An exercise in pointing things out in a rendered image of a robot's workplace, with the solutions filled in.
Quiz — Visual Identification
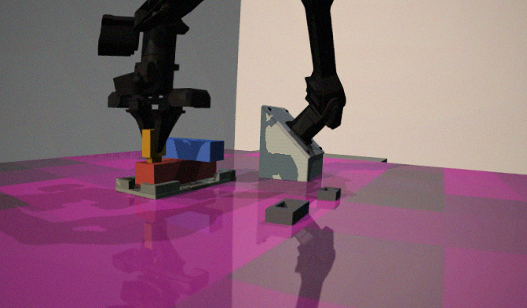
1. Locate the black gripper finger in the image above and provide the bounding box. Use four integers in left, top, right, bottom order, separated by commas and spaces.
150, 109, 185, 153
126, 109, 155, 137

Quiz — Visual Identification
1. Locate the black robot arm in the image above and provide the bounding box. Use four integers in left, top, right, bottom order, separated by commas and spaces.
97, 0, 346, 145

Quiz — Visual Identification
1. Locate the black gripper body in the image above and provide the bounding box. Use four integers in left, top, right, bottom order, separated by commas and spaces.
108, 55, 210, 111

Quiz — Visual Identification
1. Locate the orange rectangular block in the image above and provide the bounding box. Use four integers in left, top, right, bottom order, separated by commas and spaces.
142, 129, 166, 163

